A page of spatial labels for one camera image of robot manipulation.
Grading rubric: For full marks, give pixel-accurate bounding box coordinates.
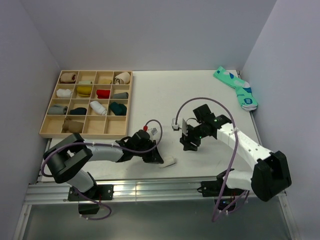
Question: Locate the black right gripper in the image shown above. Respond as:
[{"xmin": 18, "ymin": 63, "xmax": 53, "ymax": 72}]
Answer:
[{"xmin": 179, "ymin": 123, "xmax": 207, "ymax": 152}]

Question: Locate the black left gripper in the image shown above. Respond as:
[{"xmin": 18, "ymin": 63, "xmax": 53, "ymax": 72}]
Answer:
[{"xmin": 133, "ymin": 140, "xmax": 163, "ymax": 164}]

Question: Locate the white sock with black stripes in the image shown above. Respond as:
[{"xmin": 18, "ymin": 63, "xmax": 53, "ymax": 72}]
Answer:
[{"xmin": 158, "ymin": 156, "xmax": 176, "ymax": 168}]

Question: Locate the tan ribbed sock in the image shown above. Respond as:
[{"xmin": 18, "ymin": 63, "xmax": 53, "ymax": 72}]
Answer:
[{"xmin": 61, "ymin": 118, "xmax": 84, "ymax": 134}]

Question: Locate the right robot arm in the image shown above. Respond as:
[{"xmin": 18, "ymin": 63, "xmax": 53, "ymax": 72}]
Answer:
[{"xmin": 172, "ymin": 104, "xmax": 292, "ymax": 202}]

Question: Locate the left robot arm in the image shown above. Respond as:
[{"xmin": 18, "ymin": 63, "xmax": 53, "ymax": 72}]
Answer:
[{"xmin": 43, "ymin": 130, "xmax": 165, "ymax": 200}]

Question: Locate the dark teal rolled sock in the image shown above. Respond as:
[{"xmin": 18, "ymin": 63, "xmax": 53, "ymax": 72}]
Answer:
[{"xmin": 109, "ymin": 102, "xmax": 127, "ymax": 116}]

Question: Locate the teal patterned sock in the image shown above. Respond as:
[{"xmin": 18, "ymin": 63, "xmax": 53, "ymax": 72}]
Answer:
[{"xmin": 213, "ymin": 66, "xmax": 258, "ymax": 112}]

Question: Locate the grey green rolled sock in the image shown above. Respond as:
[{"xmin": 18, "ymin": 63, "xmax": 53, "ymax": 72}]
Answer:
[{"xmin": 111, "ymin": 92, "xmax": 129, "ymax": 100}]

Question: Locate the white rolled sock lower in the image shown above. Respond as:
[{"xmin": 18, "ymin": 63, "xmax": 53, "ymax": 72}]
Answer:
[{"xmin": 89, "ymin": 101, "xmax": 108, "ymax": 116}]

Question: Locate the wooden compartment tray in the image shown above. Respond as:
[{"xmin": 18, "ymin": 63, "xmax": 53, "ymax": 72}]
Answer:
[{"xmin": 39, "ymin": 70, "xmax": 133, "ymax": 139}]

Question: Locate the beige white rolled sock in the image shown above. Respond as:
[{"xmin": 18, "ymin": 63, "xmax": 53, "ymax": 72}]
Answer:
[{"xmin": 114, "ymin": 72, "xmax": 131, "ymax": 85}]

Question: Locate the navy rolled sock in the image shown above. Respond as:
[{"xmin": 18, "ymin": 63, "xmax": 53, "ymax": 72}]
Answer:
[{"xmin": 69, "ymin": 107, "xmax": 87, "ymax": 116}]

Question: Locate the cream yellow rolled sock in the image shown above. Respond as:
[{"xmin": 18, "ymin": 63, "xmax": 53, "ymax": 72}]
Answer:
[{"xmin": 97, "ymin": 78, "xmax": 112, "ymax": 85}]

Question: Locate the mustard yellow rolled sock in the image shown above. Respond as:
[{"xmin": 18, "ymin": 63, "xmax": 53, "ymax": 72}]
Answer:
[{"xmin": 76, "ymin": 86, "xmax": 92, "ymax": 97}]

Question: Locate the pale green rolled sock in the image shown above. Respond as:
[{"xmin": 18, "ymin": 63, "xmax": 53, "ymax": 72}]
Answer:
[{"xmin": 78, "ymin": 80, "xmax": 93, "ymax": 85}]

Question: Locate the beige rolled sock with red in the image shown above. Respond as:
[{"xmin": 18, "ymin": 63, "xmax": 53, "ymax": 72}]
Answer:
[{"xmin": 59, "ymin": 72, "xmax": 77, "ymax": 84}]

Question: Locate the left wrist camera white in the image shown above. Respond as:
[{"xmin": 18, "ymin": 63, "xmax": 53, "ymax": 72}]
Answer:
[{"xmin": 143, "ymin": 125, "xmax": 158, "ymax": 138}]

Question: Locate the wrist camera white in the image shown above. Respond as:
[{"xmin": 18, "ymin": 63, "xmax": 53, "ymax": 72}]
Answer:
[
  {"xmin": 143, "ymin": 125, "xmax": 158, "ymax": 138},
  {"xmin": 171, "ymin": 118, "xmax": 188, "ymax": 136}
]

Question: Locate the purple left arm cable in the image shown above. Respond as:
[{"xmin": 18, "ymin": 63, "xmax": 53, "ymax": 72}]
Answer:
[{"xmin": 41, "ymin": 119, "xmax": 164, "ymax": 221}]

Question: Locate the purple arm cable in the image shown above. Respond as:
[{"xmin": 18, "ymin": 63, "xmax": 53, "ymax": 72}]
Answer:
[
  {"xmin": 41, "ymin": 119, "xmax": 164, "ymax": 221},
  {"xmin": 174, "ymin": 97, "xmax": 250, "ymax": 223}
]

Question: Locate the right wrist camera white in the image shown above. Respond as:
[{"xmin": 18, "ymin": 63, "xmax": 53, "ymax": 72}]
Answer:
[{"xmin": 171, "ymin": 118, "xmax": 188, "ymax": 136}]

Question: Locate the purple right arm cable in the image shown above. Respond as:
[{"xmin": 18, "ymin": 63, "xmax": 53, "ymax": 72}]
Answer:
[{"xmin": 174, "ymin": 97, "xmax": 250, "ymax": 223}]

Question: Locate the aluminium frame rail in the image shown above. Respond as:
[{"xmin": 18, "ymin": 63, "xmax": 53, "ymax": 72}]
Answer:
[{"xmin": 23, "ymin": 177, "xmax": 215, "ymax": 205}]

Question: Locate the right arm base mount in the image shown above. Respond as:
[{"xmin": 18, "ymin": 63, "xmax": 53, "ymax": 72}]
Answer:
[{"xmin": 198, "ymin": 179, "xmax": 247, "ymax": 211}]

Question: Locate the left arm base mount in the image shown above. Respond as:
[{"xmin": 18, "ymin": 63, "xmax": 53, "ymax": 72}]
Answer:
[{"xmin": 67, "ymin": 184, "xmax": 114, "ymax": 217}]

